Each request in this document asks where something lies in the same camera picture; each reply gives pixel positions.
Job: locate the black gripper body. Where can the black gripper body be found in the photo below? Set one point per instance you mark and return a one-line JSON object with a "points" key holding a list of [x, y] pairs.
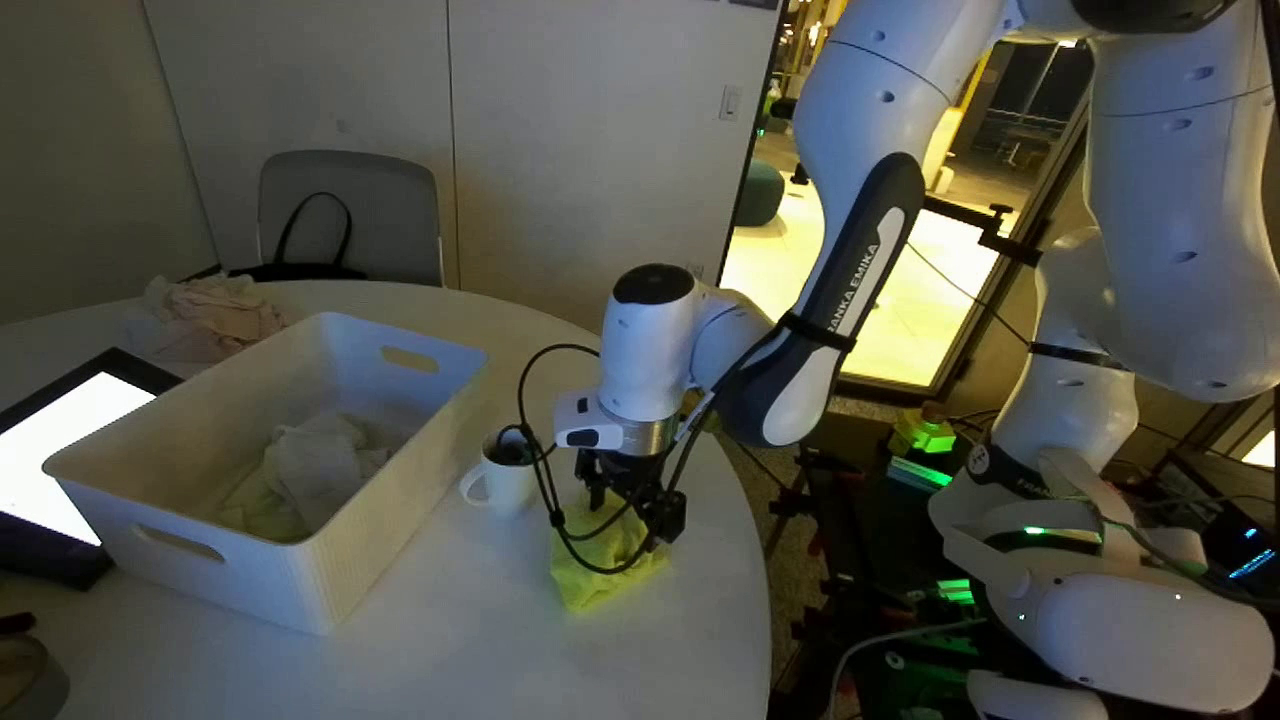
{"points": [[626, 478]]}

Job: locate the black tablet lit screen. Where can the black tablet lit screen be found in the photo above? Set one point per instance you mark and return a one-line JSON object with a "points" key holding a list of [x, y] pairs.
{"points": [[53, 442]]}

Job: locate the white plastic storage box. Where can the white plastic storage box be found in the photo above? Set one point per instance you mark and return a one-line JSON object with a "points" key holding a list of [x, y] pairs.
{"points": [[284, 455]]}

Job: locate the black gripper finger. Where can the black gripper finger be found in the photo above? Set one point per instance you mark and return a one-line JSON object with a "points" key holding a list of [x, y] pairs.
{"points": [[592, 488], [667, 518]]}

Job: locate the bright yellow towel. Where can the bright yellow towel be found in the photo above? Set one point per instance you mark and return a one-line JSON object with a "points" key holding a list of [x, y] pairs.
{"points": [[607, 576]]}

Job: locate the pink crumpled cloth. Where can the pink crumpled cloth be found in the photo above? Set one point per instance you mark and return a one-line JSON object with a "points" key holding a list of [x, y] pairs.
{"points": [[220, 309]]}

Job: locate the black camera stand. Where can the black camera stand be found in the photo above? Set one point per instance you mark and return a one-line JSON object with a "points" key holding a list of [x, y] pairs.
{"points": [[1000, 233]]}

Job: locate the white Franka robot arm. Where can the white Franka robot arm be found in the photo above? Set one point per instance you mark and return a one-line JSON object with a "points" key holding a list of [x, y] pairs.
{"points": [[1162, 265]]}

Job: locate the grey office chair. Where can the grey office chair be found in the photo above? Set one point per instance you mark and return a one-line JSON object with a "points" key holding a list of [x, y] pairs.
{"points": [[384, 205]]}

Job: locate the white ceramic mug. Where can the white ceramic mug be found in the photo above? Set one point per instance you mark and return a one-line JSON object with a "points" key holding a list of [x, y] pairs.
{"points": [[498, 488]]}

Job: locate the pale yellow-green towel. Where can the pale yellow-green towel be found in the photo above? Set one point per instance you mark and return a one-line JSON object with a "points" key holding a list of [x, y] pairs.
{"points": [[255, 504]]}

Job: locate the white beige towel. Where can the white beige towel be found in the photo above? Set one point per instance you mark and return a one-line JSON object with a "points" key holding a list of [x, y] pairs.
{"points": [[320, 455]]}

